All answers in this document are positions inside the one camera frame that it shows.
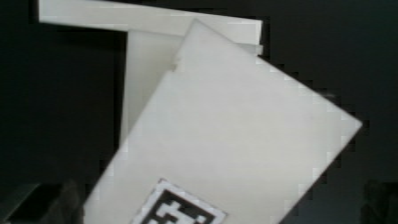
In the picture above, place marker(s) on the white cabinet top block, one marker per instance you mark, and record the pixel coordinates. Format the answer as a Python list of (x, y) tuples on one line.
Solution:
[(235, 139)]

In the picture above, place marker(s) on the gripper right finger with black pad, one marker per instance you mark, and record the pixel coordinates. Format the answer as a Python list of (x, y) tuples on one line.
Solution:
[(379, 210)]

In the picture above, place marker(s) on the white L-shaped fence frame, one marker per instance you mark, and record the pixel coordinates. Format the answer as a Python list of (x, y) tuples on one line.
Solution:
[(155, 27)]

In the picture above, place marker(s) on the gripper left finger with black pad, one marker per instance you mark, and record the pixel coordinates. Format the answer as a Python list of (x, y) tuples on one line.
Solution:
[(43, 203)]

